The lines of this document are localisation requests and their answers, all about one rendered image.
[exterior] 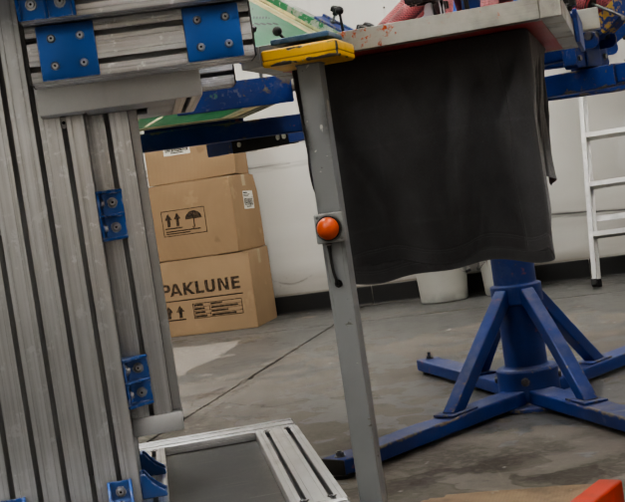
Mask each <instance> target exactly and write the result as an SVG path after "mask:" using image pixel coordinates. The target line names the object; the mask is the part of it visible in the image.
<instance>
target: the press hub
mask: <svg viewBox="0 0 625 502"><path fill-rule="evenodd" d="M477 7H480V0H469V8H470V9H472V8H477ZM490 265H491V272H492V280H493V286H491V287H490V296H491V298H492V296H493V294H494V292H497V291H505V292H506V293H507V298H508V304H509V307H508V309H507V311H506V314H505V316H504V318H503V321H502V323H501V326H500V328H499V329H500V336H501V343H502V351H503V358H504V366H502V367H500V368H498V369H497V370H496V376H495V377H494V382H495V383H497V385H498V392H501V391H524V393H525V400H526V404H525V405H523V406H521V407H518V408H516V409H513V410H511V411H508V412H506V413H503V414H525V413H535V412H542V411H549V410H550V409H547V408H544V407H540V406H537V405H534V404H531V403H530V398H529V392H530V391H531V390H537V389H543V388H547V387H551V386H555V387H559V388H561V385H560V377H562V374H561V370H560V369H559V368H558V364H557V363H556V362H554V361H548V360H547V355H546V348H545V342H544V340H543V338H542V337H541V335H540V333H539V331H538V330H537V328H536V326H535V325H534V324H533V322H532V321H531V319H530V317H529V316H528V314H527V312H526V311H525V309H524V307H523V306H522V302H521V296H520V290H521V289H525V288H530V287H533V289H534V290H535V292H536V293H537V295H538V297H539V298H540V300H542V299H543V295H542V287H541V281H539V280H536V276H535V269H534V263H529V262H522V261H516V260H507V259H492V260H490Z"/></svg>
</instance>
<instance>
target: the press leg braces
mask: <svg viewBox="0 0 625 502"><path fill-rule="evenodd" d="M542 295H543V299H542V300H540V298H539V297H538V295H537V293H536V292H535V290H534V289H533V287H530V288H525V289H521V290H520V296H521V302H522V306H523V307H524V309H525V311H526V312H527V314H528V316H529V317H530V319H531V321H532V322H533V324H534V325H535V326H536V328H537V330H538V331H539V333H540V335H541V337H542V338H543V340H544V342H545V343H546V345H547V347H548V349H549V350H550V352H551V354H552V356H553V357H554V359H555V361H556V363H557V364H558V366H559V368H560V370H561V371H562V373H563V375H564V377H565V379H566V380H567V382H568V384H569V386H570V388H571V389H572V391H573V393H574V395H575V396H572V397H567V398H566V399H565V400H568V401H572V402H575V403H579V404H582V405H587V404H592V403H597V402H602V401H607V400H608V398H605V397H601V396H597V394H596V392H595V391H594V389H593V387H592V385H591V384H590V382H589V380H588V378H587V376H586V375H585V373H584V371H583V369H582V368H581V366H580V365H594V364H597V363H600V362H602V361H605V360H608V359H610V358H612V356H602V355H601V354H600V353H599V351H598V350H597V349H596V348H595V347H594V346H593V345H592V344H591V343H590V342H589V341H588V339H587V338H586V337H585V336H584V335H583V334H582V333H581V332H580V331H579V330H578V329H577V327H576V326H575V325H574V324H573V323H572V322H571V321H570V320H569V319H568V318H567V317H566V315H565V314H564V313H563V312H562V311H561V310H560V309H559V308H558V307H557V306H556V305H555V303H554V302H553V301H552V300H551V299H550V298H549V297H548V296H547V295H546V294H545V293H544V291H543V290H542ZM508 307H509V304H508V298H507V293H506V292H505V291H497V292H494V294H493V296H492V299H491V301H490V303H489V306H488V308H487V310H486V313H485V315H484V317H483V320H482V322H481V324H480V327H479V329H478V331H477V333H476V336H475V338H474V340H473V343H472V345H471V347H470V350H469V353H468V356H467V358H466V360H465V363H464V365H463V367H462V370H461V372H460V374H459V376H458V379H457V381H456V383H455V386H454V388H453V390H452V393H451V395H450V397H449V400H448V402H447V404H446V407H445V409H444V411H442V412H440V413H437V414H434V417H456V416H459V415H462V414H464V413H467V412H469V411H472V410H475V409H477V406H467V405H468V403H469V399H470V397H471V394H472V392H473V390H474V387H475V385H476V382H477V380H478V378H479V376H484V375H489V374H494V373H496V370H493V369H491V368H490V366H491V363H492V360H493V357H494V354H495V351H496V348H497V345H498V343H499V340H500V329H499V328H500V326H501V323H502V321H503V318H504V316H505V314H506V311H507V309H508ZM566 342H567V343H568V344H569V345H570V346H571V348H572V349H573V350H574V351H575V352H576V353H577V354H579V355H580V356H581V357H582V358H583V360H581V361H577V359H576V357H575V356H574V354H573V352H572V350H570V348H569V346H568V345H567V343H566Z"/></svg>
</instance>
